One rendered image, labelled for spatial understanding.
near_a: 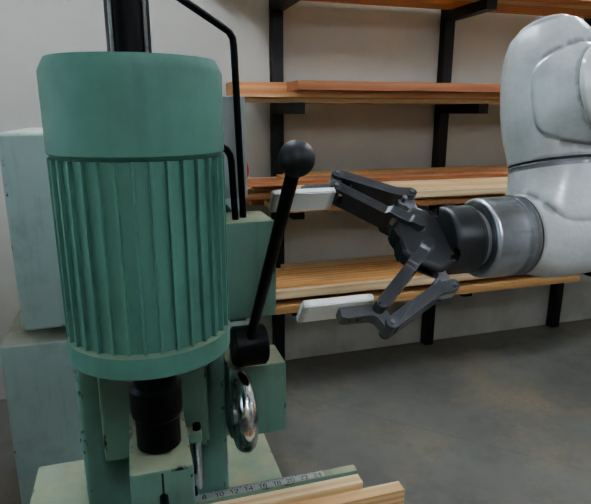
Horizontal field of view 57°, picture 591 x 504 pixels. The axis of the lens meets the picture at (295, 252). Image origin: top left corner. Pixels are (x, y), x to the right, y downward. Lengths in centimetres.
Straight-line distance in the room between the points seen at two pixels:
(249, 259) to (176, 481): 32
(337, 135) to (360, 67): 39
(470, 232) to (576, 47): 23
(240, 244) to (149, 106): 35
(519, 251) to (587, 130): 14
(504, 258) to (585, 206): 11
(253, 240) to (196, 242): 27
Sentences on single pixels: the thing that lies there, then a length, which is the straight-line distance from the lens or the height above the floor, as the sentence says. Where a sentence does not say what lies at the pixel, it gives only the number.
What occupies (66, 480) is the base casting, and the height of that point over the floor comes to 80.
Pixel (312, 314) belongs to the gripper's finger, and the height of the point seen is 127.
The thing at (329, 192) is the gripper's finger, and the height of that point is 137.
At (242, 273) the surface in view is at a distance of 81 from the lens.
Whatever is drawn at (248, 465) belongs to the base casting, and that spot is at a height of 80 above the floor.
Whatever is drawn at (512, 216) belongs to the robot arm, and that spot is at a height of 135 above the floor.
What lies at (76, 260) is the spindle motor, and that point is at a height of 132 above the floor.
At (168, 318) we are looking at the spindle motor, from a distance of 54.
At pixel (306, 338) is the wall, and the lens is 332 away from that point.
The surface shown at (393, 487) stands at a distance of 85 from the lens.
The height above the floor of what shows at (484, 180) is 111.
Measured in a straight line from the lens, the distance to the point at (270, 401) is 88.
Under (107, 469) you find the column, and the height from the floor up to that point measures 92.
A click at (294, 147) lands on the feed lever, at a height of 142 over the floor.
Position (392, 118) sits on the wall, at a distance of 324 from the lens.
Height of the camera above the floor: 145
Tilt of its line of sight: 14 degrees down
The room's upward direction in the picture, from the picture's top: straight up
